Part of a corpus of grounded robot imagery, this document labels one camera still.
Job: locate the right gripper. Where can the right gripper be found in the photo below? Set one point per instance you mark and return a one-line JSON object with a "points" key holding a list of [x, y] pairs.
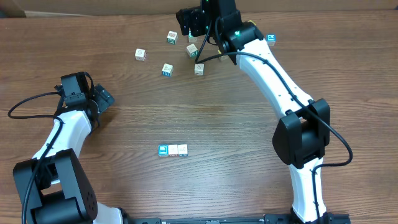
{"points": [[194, 17]]}

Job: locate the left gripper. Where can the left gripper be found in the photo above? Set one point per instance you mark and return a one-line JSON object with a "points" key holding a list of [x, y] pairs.
{"points": [[102, 97]]}

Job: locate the red-edged wooden block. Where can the red-edged wooden block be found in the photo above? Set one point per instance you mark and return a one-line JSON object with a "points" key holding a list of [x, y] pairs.
{"points": [[163, 151]]}

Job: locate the red picture wooden block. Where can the red picture wooden block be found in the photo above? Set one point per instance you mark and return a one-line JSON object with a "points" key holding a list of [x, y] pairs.
{"points": [[173, 150]]}

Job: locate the blue-sided wooden block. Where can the blue-sided wooden block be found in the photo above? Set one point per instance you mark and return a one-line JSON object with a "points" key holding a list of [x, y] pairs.
{"points": [[182, 150]]}

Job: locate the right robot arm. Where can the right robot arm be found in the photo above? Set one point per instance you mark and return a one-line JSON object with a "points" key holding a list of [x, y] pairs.
{"points": [[303, 129]]}

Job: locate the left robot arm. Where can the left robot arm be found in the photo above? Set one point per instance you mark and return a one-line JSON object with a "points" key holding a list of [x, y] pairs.
{"points": [[52, 186]]}

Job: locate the green R wooden block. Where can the green R wooden block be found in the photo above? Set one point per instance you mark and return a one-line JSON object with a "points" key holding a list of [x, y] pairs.
{"points": [[192, 39]]}

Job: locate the green B wooden block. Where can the green B wooden block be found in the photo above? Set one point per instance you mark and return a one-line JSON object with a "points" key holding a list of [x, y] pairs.
{"points": [[172, 37]]}

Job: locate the green-edged wooden block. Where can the green-edged wooden block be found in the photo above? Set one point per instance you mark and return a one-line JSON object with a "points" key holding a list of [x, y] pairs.
{"points": [[192, 51]]}

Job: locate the plain A wooden block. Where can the plain A wooden block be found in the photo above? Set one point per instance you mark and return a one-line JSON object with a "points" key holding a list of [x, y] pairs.
{"points": [[199, 69]]}

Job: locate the red S wooden block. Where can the red S wooden block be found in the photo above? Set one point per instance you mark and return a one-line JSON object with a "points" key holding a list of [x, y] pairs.
{"points": [[140, 54]]}

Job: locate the blue-edged wooden block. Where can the blue-edged wooden block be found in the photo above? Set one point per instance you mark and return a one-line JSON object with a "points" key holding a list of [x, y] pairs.
{"points": [[167, 70]]}

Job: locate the blue P wooden block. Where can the blue P wooden block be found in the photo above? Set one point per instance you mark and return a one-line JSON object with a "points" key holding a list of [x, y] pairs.
{"points": [[271, 39]]}

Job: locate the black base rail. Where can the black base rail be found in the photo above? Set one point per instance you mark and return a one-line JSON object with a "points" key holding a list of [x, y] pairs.
{"points": [[214, 220]]}

